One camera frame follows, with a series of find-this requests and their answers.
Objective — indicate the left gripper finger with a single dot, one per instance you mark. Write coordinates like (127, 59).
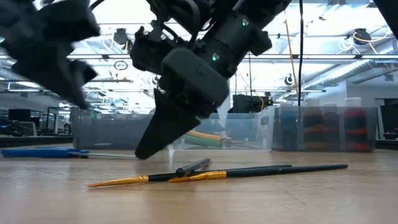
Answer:
(83, 72)
(59, 81)

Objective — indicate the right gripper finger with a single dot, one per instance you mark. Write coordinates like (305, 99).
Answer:
(164, 130)

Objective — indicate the thick black paintbrush silver ferrule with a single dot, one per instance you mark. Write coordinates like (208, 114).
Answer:
(192, 166)

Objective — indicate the black paintbrush gold ferrule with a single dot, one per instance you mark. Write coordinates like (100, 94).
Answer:
(280, 170)
(130, 180)

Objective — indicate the blue paint bottle white cap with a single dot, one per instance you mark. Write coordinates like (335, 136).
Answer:
(289, 124)

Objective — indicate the red paint bottle white cap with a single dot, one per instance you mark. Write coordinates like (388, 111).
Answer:
(356, 130)

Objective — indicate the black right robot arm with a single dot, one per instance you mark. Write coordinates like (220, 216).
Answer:
(236, 31)

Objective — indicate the black monitor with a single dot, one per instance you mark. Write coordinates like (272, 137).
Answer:
(19, 114)
(248, 104)

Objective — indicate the grey plastic bin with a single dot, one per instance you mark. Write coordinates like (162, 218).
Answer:
(102, 133)
(298, 140)

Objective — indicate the clear plastic bin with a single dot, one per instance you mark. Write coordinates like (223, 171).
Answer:
(242, 137)

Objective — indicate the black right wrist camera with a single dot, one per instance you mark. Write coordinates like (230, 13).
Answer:
(146, 53)

